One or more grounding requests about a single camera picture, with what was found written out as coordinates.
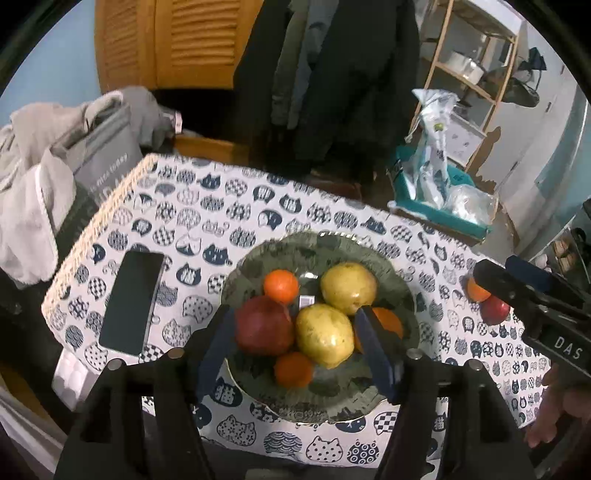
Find large black hanging coat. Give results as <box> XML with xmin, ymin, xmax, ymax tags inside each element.
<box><xmin>295</xmin><ymin>0</ymin><xmax>421</xmax><ymax>171</ymax></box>

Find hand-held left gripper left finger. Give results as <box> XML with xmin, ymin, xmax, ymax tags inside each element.
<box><xmin>55</xmin><ymin>302</ymin><xmax>237</xmax><ymax>480</ymax></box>

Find large yellow-green pear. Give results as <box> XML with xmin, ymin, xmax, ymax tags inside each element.
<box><xmin>295</xmin><ymin>303</ymin><xmax>355</xmax><ymax>368</ymax></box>

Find wooden louvered cabinet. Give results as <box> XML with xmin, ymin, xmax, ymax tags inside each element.
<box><xmin>95</xmin><ymin>0</ymin><xmax>266</xmax><ymax>167</ymax></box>

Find long printed plastic bag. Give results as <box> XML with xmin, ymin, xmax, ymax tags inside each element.
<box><xmin>405</xmin><ymin>89</ymin><xmax>458</xmax><ymax>208</ymax></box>

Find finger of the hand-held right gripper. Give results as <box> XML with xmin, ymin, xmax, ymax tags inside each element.
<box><xmin>472</xmin><ymin>259</ymin><xmax>555</xmax><ymax>319</ymax></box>
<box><xmin>505</xmin><ymin>255</ymin><xmax>585</xmax><ymax>308</ymax></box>

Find white patterned storage box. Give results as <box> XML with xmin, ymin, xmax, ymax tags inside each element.
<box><xmin>445</xmin><ymin>111</ymin><xmax>488</xmax><ymax>167</ymax></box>

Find small yellow-green pear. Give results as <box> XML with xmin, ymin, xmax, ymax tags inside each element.
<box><xmin>320</xmin><ymin>262</ymin><xmax>378</xmax><ymax>315</ymax></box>

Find person's right hand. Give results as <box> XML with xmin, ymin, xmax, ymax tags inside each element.
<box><xmin>526</xmin><ymin>364</ymin><xmax>587</xmax><ymax>448</ymax></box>

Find grey clothing pile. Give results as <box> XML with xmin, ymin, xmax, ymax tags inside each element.
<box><xmin>48</xmin><ymin>104</ymin><xmax>144</xmax><ymax>241</ymax></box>

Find grey garment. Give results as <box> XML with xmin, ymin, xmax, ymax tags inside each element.
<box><xmin>88</xmin><ymin>85</ymin><xmax>178</xmax><ymax>153</ymax></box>

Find glass plate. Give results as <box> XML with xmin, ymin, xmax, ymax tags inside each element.
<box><xmin>221</xmin><ymin>231</ymin><xmax>421</xmax><ymax>425</ymax></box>

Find beige towel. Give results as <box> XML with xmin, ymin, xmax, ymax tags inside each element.
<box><xmin>0</xmin><ymin>92</ymin><xmax>125</xmax><ymax>284</ymax></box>

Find wooden shelf rack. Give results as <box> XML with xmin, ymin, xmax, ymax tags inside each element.
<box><xmin>411</xmin><ymin>0</ymin><xmax>520</xmax><ymax>185</ymax></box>

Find tangerine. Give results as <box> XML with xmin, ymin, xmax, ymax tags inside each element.
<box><xmin>273</xmin><ymin>352</ymin><xmax>315</xmax><ymax>388</ymax></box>
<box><xmin>466</xmin><ymin>276</ymin><xmax>492</xmax><ymax>303</ymax></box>
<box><xmin>263</xmin><ymin>270</ymin><xmax>300</xmax><ymax>304</ymax></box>

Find white pot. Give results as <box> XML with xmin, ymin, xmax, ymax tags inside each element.
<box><xmin>443</xmin><ymin>50</ymin><xmax>485</xmax><ymax>84</ymax></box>

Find teal tray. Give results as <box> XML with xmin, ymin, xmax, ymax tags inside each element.
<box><xmin>388</xmin><ymin>145</ymin><xmax>495</xmax><ymax>238</ymax></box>

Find slim black hanging coat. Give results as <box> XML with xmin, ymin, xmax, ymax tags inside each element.
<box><xmin>233</xmin><ymin>0</ymin><xmax>296</xmax><ymax>153</ymax></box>

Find large red apple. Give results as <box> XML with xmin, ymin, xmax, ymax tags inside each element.
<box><xmin>235</xmin><ymin>295</ymin><xmax>296</xmax><ymax>356</ymax></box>

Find cat print tablecloth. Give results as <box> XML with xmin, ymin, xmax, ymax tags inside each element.
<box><xmin>41</xmin><ymin>154</ymin><xmax>555</xmax><ymax>467</ymax></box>

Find black smartphone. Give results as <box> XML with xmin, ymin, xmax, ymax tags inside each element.
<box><xmin>98</xmin><ymin>250</ymin><xmax>165</xmax><ymax>357</ymax></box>

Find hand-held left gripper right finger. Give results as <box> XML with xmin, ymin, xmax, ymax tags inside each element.
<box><xmin>353</xmin><ymin>305</ymin><xmax>532</xmax><ymax>480</ymax></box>

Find grey hanging jacket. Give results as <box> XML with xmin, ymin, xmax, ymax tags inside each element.
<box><xmin>270</xmin><ymin>0</ymin><xmax>338</xmax><ymax>130</ymax></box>

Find crumpled clear plastic bag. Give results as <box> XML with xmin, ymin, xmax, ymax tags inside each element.
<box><xmin>444</xmin><ymin>185</ymin><xmax>499</xmax><ymax>227</ymax></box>

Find large orange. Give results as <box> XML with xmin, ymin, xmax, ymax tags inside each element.
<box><xmin>353</xmin><ymin>307</ymin><xmax>404</xmax><ymax>354</ymax></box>

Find small red apple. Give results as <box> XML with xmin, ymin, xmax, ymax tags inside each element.
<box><xmin>481</xmin><ymin>295</ymin><xmax>512</xmax><ymax>326</ymax></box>

